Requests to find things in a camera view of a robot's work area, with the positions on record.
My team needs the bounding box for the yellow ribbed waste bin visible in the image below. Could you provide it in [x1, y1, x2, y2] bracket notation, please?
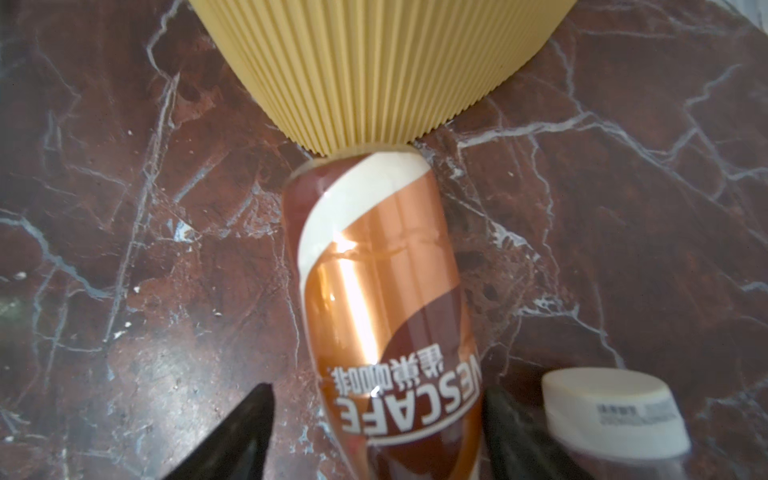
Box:
[192, 1, 572, 155]

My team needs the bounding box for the brown coffee drink bottle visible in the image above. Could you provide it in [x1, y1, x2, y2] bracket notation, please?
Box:
[282, 144, 483, 479]

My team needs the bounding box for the grape juice bottle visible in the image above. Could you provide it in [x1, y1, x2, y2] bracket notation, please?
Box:
[541, 367, 692, 479]

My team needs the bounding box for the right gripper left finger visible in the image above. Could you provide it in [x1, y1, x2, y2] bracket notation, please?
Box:
[165, 383, 275, 480]

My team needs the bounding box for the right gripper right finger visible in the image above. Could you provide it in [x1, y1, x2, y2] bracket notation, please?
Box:
[483, 386, 592, 480]

